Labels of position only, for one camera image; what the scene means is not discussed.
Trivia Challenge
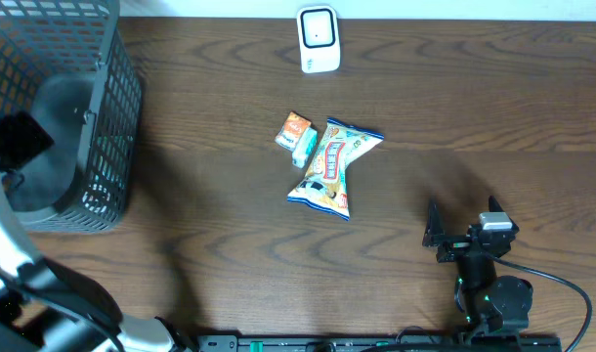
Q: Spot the colourful snack chip bag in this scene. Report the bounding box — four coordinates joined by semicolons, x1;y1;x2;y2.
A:
287;117;384;221

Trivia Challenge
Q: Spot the light teal small box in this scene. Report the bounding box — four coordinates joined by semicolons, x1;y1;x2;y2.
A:
292;128;318;168

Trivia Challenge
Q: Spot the orange small snack box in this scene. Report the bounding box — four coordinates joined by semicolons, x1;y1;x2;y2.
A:
275;111;312;152

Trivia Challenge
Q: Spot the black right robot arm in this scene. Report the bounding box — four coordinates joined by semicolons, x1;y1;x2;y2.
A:
422;197;533;344

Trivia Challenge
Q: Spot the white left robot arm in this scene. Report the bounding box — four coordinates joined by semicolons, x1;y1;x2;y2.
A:
0;111;199;351

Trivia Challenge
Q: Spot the white barcode scanner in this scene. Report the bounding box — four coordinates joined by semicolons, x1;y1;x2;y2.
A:
296;5;341;74

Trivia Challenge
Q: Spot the grey plastic mesh basket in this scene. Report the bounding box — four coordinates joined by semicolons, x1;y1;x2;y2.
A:
0;0;142;233

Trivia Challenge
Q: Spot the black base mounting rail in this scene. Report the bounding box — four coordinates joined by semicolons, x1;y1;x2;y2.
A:
196;331;562;352

